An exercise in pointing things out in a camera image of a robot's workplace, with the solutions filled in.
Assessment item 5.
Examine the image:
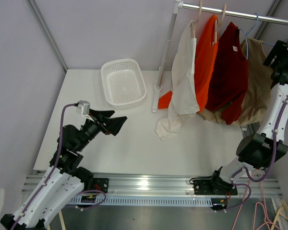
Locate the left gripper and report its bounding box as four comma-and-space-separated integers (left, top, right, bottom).
75, 109, 127, 151

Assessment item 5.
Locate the beige t shirt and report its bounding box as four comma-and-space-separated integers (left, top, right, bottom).
197, 37, 274, 127

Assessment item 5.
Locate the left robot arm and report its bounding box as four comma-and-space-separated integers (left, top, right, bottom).
0, 103, 127, 230

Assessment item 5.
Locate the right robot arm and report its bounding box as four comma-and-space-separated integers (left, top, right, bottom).
209, 41, 288, 194

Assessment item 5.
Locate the blue hanger under red shirt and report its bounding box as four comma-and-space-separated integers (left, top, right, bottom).
238, 13, 259, 60

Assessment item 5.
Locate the dark red t shirt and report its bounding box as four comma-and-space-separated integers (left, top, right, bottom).
205, 22, 248, 125

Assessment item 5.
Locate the beige hanger under orange shirt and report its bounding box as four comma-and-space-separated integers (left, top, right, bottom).
212, 3, 227, 45

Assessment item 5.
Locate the orange t shirt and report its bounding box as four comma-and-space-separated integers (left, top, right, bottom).
157, 14, 219, 114

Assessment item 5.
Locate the white t shirt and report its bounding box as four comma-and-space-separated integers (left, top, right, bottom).
155, 21, 200, 141

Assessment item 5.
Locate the beige hanger under white shirt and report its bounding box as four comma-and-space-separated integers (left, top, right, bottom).
190, 0, 203, 38

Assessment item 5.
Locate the beige hanger on floor right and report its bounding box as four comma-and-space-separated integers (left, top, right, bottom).
270, 199, 288, 230

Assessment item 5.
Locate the pink hanger on floor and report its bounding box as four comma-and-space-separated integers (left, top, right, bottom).
231, 167, 279, 230

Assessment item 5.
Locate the white perforated plastic basket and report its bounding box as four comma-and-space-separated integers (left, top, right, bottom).
101, 58, 147, 109

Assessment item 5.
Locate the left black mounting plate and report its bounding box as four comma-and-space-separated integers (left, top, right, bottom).
84, 178, 109, 193

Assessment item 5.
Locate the black mounting plate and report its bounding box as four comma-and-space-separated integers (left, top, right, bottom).
84, 178, 109, 193
189, 178, 238, 196

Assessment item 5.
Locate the white clothes rack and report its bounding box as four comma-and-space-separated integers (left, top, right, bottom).
151, 0, 288, 113

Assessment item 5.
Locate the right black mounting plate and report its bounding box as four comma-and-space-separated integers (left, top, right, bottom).
189, 178, 238, 196

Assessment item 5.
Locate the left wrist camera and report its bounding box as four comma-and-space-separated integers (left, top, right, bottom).
75, 100, 90, 118

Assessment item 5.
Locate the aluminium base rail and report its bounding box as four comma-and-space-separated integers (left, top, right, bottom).
21, 173, 283, 198

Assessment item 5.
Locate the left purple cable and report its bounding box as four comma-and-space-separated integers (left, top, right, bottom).
9, 103, 108, 230

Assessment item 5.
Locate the white slotted cable duct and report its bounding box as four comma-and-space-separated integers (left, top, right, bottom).
67, 196, 213, 207

